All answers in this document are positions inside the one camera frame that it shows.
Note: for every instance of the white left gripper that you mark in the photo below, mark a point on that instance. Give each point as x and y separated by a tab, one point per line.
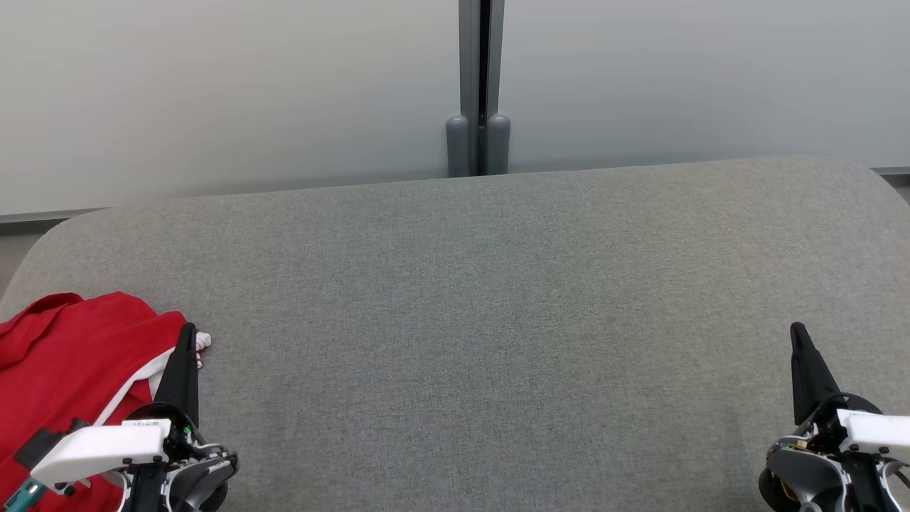
99	448

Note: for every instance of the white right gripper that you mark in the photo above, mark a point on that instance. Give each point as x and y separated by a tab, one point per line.
874	430

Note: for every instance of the grey metal partition post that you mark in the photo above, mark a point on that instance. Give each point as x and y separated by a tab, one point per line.
469	71

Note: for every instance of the red shorts with white stripe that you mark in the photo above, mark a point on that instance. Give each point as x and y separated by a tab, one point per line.
64	355

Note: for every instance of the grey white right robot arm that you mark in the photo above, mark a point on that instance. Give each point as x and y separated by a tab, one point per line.
796	469

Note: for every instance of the teal left camera plug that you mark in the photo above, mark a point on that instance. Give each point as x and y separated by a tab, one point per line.
28	492

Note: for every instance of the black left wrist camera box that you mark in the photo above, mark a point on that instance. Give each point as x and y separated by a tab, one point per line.
43	444

